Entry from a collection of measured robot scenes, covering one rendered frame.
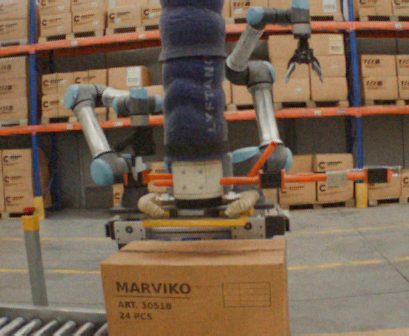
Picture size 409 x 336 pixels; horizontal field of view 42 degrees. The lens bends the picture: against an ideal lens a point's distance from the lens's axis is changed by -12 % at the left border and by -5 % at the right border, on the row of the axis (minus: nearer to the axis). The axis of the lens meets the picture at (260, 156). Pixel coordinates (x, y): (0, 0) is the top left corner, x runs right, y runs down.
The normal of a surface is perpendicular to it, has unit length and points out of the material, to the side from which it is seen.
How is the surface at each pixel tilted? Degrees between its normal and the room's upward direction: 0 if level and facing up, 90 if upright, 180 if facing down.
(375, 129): 90
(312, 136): 90
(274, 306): 90
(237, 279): 90
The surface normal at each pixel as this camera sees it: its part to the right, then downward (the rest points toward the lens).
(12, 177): -0.04, 0.01
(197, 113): 0.35, -0.26
